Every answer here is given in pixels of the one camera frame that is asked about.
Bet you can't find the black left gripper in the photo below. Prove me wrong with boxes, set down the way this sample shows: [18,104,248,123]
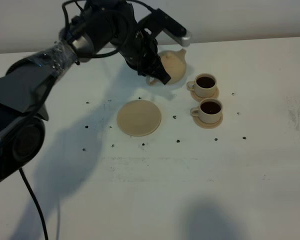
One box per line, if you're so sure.
[69,0,171,85]

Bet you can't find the beige ceramic teapot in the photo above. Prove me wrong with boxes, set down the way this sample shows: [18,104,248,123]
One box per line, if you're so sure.
[158,48,187,85]

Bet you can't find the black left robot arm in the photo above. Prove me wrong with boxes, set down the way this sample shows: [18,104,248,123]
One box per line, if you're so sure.
[0,0,185,182]

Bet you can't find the large beige teapot saucer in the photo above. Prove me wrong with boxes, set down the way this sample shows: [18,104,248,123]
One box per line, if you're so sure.
[117,99,162,137]

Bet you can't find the far beige cup saucer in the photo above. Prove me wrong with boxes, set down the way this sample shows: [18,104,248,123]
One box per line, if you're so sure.
[190,87,220,102]

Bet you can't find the beige cup saucer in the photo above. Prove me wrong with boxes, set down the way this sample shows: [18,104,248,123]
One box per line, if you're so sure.
[190,87,220,102]
[192,115,223,129]

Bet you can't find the far beige teacup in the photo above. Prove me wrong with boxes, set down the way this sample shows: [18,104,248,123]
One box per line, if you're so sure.
[186,73,217,99]

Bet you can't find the beige teacup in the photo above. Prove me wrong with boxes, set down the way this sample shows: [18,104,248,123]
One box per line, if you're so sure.
[190,97,223,124]
[186,73,217,99]

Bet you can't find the near beige cup saucer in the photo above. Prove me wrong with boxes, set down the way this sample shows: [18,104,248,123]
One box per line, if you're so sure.
[192,115,223,129]

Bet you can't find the near beige teacup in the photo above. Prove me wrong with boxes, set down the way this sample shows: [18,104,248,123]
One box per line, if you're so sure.
[190,97,223,124]

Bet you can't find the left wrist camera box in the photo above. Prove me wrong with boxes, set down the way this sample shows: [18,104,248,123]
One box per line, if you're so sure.
[138,8,192,47]

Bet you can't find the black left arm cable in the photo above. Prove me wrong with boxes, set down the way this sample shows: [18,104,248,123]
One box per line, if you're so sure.
[18,0,161,240]

